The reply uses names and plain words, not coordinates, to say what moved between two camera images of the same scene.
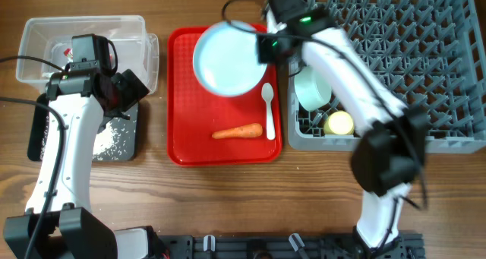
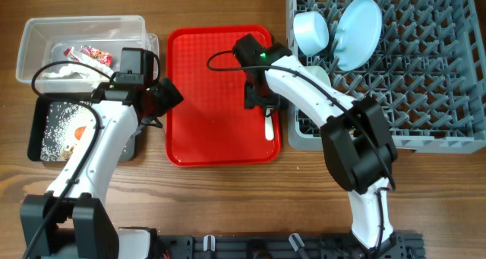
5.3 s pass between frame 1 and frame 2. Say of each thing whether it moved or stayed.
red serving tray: stayed
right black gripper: moved
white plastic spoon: stayed
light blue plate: moved
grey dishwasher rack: stayed
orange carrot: moved
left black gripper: moved
